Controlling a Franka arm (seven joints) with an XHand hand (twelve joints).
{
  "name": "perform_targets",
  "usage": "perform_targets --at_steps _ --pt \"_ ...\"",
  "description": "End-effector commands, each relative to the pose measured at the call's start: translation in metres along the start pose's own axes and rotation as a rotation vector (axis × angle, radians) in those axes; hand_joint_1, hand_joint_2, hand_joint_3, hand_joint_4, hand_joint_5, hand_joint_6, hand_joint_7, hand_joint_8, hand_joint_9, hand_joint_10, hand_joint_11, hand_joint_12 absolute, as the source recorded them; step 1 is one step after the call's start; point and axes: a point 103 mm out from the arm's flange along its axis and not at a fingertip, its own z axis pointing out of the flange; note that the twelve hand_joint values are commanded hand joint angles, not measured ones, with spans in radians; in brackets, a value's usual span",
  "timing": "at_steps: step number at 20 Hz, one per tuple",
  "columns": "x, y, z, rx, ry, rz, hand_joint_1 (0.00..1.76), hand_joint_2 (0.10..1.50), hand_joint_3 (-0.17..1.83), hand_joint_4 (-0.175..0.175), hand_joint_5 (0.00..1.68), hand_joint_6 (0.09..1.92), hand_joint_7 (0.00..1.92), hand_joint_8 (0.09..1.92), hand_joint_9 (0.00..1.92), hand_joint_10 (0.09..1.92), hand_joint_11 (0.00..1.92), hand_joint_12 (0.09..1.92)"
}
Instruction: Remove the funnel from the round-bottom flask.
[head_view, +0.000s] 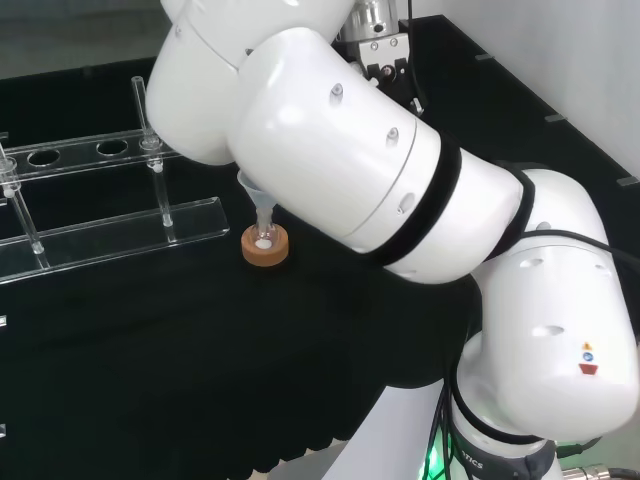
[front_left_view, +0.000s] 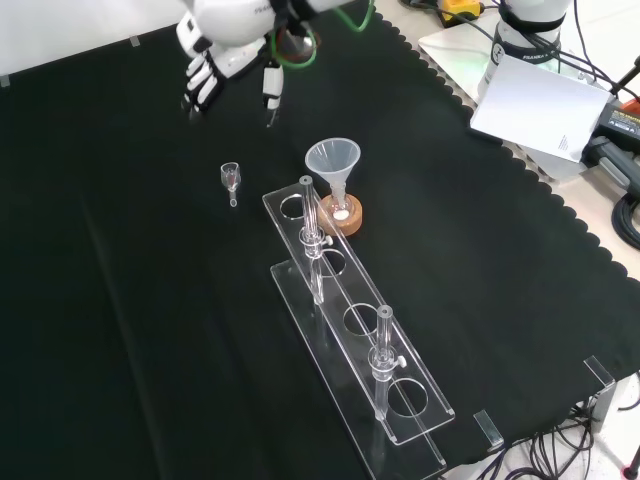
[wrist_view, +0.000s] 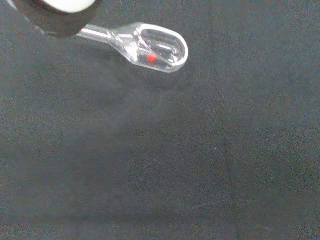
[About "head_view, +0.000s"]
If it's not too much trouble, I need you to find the clear round-bottom flask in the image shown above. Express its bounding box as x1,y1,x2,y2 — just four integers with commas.
252,209,279,252

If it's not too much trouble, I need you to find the black cable at hand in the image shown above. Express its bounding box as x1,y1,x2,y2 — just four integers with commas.
402,0,427,114

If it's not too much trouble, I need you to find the clear glass funnel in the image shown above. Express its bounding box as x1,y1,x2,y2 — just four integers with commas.
235,169,277,236

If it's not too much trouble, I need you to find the black cable bundle at base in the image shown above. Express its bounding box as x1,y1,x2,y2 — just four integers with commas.
424,370,459,480

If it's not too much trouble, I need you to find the brown cork ring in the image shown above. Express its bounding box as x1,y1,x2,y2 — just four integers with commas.
240,224,293,272

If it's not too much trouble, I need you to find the black bench cloth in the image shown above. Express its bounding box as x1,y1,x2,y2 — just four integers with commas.
0,14,640,480

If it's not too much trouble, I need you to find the black cable over arm shoulder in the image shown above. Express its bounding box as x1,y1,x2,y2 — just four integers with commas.
519,228,640,274

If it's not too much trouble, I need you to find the black cable with metal connector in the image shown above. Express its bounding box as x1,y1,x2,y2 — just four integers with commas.
557,463,640,480

